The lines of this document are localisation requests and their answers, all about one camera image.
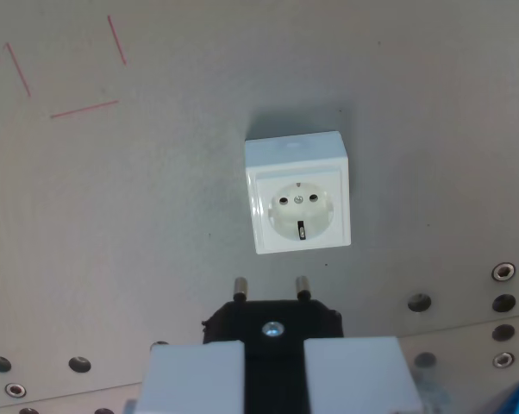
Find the white wall socket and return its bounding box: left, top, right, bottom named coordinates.
left=243, top=131, right=353, bottom=256

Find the black plug with metal pins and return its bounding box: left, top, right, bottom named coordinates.
left=201, top=275, right=345, bottom=414

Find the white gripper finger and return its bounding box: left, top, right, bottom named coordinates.
left=303, top=336, right=425, bottom=414
left=134, top=342, right=247, bottom=414

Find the blue plastic block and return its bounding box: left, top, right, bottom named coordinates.
left=488, top=378, right=519, bottom=414

